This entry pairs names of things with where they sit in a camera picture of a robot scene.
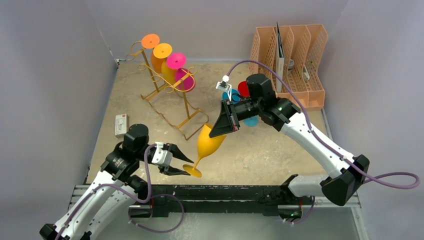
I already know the light blue wine glass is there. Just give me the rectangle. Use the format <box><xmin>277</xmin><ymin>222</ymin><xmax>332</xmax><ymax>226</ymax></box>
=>
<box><xmin>243</xmin><ymin>116</ymin><xmax>259</xmax><ymax>127</ymax></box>

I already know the red wine glass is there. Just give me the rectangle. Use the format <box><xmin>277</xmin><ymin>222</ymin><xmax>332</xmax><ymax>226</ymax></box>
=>
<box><xmin>237</xmin><ymin>81</ymin><xmax>250</xmax><ymax>97</ymax></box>

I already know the yellow wine glass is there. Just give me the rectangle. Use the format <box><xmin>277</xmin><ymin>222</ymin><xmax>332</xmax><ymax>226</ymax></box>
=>
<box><xmin>183</xmin><ymin>123</ymin><xmax>227</xmax><ymax>178</ymax></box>
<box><xmin>152</xmin><ymin>43</ymin><xmax>177</xmax><ymax>85</ymax></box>

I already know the magenta wine glass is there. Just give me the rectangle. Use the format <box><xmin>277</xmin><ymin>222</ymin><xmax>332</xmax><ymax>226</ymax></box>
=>
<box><xmin>166</xmin><ymin>52</ymin><xmax>196</xmax><ymax>92</ymax></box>

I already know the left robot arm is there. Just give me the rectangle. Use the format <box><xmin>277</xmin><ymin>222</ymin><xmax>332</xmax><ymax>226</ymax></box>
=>
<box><xmin>39</xmin><ymin>123</ymin><xmax>192</xmax><ymax>240</ymax></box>

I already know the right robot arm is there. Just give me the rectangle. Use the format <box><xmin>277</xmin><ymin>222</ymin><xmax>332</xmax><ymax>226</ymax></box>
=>
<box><xmin>209</xmin><ymin>73</ymin><xmax>370</xmax><ymax>206</ymax></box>

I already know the yellow wine glass back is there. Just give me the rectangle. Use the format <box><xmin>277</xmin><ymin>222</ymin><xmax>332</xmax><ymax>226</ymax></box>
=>
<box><xmin>152</xmin><ymin>43</ymin><xmax>177</xmax><ymax>85</ymax></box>

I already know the orange wine glass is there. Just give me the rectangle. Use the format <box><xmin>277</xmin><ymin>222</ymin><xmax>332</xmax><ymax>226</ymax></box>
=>
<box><xmin>141</xmin><ymin>33</ymin><xmax>166</xmax><ymax>74</ymax></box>

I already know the dark folder in organizer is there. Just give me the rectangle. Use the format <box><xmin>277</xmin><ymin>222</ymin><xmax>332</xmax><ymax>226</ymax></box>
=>
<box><xmin>275</xmin><ymin>22</ymin><xmax>285</xmax><ymax>93</ymax></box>

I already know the white stapler box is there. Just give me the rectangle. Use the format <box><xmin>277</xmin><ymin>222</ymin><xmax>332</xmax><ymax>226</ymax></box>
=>
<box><xmin>114</xmin><ymin>113</ymin><xmax>128</xmax><ymax>138</ymax></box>

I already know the peach plastic file organizer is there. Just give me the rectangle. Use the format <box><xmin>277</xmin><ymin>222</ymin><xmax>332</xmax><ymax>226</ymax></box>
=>
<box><xmin>248</xmin><ymin>24</ymin><xmax>328</xmax><ymax>110</ymax></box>

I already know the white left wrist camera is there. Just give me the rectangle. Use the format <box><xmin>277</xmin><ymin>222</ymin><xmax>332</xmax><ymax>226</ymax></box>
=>
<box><xmin>151</xmin><ymin>142</ymin><xmax>173</xmax><ymax>167</ymax></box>

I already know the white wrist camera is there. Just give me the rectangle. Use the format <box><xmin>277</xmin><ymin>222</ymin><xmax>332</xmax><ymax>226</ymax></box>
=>
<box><xmin>215</xmin><ymin>75</ymin><xmax>233</xmax><ymax>101</ymax></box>
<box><xmin>151</xmin><ymin>142</ymin><xmax>173</xmax><ymax>167</ymax></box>

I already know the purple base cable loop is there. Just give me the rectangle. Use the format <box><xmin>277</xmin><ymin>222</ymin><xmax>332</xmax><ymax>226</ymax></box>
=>
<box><xmin>128</xmin><ymin>193</ymin><xmax>186</xmax><ymax>235</ymax></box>

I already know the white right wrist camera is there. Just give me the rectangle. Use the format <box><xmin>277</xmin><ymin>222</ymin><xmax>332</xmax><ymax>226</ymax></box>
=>
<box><xmin>215</xmin><ymin>75</ymin><xmax>233</xmax><ymax>101</ymax></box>

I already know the gold wire wine glass rack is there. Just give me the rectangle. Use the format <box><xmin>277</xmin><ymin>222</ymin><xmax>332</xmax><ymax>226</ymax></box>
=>
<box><xmin>125</xmin><ymin>40</ymin><xmax>209</xmax><ymax>141</ymax></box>

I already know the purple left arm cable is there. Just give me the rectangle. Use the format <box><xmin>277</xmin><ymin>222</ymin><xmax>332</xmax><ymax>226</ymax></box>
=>
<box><xmin>52</xmin><ymin>143</ymin><xmax>158</xmax><ymax>240</ymax></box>

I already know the aluminium frame rail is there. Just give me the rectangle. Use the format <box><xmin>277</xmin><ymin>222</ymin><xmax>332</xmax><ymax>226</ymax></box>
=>
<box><xmin>67</xmin><ymin>184</ymin><xmax>362</xmax><ymax>210</ymax></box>

